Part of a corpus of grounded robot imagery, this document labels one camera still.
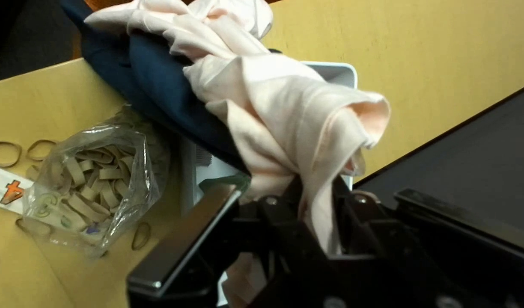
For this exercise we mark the navy blue shirt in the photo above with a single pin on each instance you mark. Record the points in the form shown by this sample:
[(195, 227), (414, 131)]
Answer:
[(159, 80)]

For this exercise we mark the white plastic basket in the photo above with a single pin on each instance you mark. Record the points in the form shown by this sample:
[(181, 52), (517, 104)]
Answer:
[(193, 172)]

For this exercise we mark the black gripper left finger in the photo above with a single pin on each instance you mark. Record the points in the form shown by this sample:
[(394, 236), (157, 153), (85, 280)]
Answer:
[(296, 263)]

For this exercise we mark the tan rubber band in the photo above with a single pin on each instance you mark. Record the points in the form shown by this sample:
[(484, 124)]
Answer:
[(5, 145), (133, 241), (22, 222), (31, 153)]

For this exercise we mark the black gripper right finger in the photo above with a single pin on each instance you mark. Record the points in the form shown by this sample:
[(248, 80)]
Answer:
[(399, 263)]

